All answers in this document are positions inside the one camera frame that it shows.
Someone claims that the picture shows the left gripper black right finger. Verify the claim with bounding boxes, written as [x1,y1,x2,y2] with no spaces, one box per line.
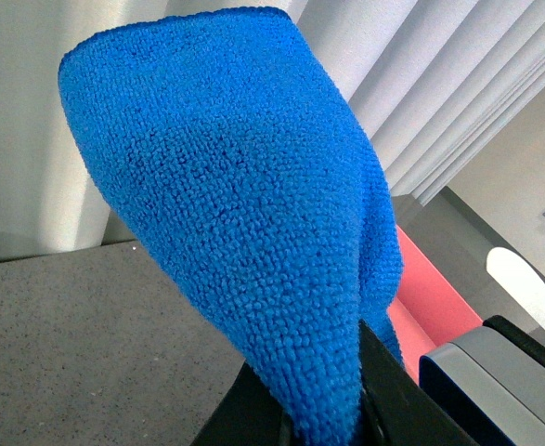
[359,321,476,446]

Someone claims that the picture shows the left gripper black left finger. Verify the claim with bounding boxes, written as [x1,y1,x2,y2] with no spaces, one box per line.
[191,362,295,446]

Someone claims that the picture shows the blue microfiber cloth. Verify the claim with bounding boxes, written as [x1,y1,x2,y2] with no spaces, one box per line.
[58,7,403,445]

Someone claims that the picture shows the pink plastic tray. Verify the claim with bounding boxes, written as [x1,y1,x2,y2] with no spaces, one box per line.
[388,229,483,382]

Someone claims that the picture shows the grey black device box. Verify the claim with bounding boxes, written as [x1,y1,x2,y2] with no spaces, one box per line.
[420,315,545,445]

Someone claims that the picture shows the white rounded object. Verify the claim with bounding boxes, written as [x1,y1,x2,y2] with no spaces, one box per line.
[486,247,545,331]

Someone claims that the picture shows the white pleated curtain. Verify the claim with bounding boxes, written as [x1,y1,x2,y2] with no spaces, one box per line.
[0,1,545,261]

